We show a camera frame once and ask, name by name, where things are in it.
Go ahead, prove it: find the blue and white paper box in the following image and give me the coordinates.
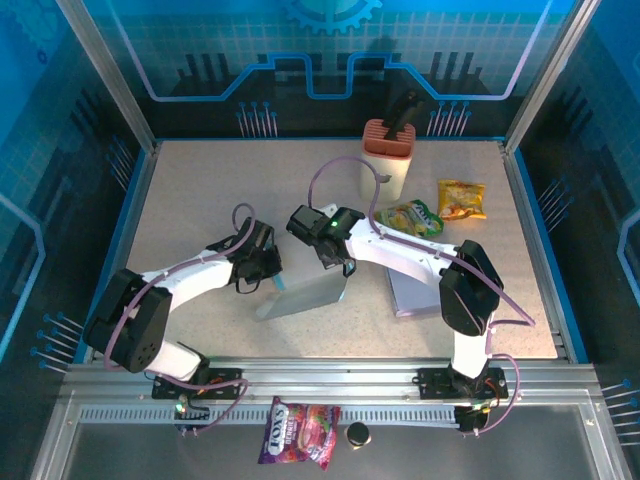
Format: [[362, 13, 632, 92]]
[[255, 272, 350, 321], [384, 267, 451, 319]]

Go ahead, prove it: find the green-yellow candy bag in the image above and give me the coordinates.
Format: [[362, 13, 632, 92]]
[[373, 199, 445, 239]]

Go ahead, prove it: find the cream knife block, pink top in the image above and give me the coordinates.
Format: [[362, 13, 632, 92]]
[[360, 118, 418, 204]]

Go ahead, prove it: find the orange-yellow snack bag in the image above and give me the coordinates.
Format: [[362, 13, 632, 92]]
[[437, 178, 488, 221]]

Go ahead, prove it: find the small black cap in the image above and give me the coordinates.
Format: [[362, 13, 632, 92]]
[[344, 421, 372, 451]]

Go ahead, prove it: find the purple berries candy bag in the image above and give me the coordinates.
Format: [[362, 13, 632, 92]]
[[257, 395, 342, 471]]

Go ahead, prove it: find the small black electronics board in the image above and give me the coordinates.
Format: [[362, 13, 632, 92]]
[[454, 403, 494, 435], [173, 397, 211, 434]]

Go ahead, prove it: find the aluminium mounting rail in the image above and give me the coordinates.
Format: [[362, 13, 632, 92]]
[[64, 357, 601, 401]]

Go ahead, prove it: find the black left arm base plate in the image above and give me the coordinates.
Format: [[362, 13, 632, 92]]
[[151, 367, 245, 401]]

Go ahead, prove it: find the black knife handle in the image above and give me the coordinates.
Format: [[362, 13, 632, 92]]
[[382, 88, 425, 141]]

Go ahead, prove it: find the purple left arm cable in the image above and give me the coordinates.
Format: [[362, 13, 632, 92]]
[[102, 202, 259, 436]]

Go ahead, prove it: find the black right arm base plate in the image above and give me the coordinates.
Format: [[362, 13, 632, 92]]
[[417, 367, 510, 401]]

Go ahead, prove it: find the grey slotted cable duct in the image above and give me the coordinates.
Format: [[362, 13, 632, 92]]
[[79, 404, 459, 426]]

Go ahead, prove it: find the aluminium frame post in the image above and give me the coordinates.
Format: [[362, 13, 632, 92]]
[[502, 0, 601, 151], [55, 0, 162, 155]]

